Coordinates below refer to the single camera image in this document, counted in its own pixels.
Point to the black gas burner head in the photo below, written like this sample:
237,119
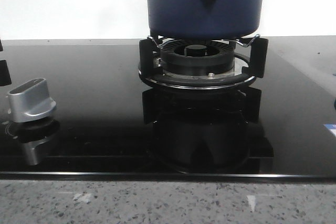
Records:
186,58

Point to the black left pan support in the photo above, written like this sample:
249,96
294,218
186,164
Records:
5,78

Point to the blue cooking pot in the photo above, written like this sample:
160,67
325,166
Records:
204,19

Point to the silver wire pot trivet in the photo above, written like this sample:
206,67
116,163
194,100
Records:
160,42

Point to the black glass gas stove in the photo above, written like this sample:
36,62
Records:
108,125

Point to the silver stove knob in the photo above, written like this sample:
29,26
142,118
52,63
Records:
31,101

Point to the blue white label sticker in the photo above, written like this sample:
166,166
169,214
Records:
331,128

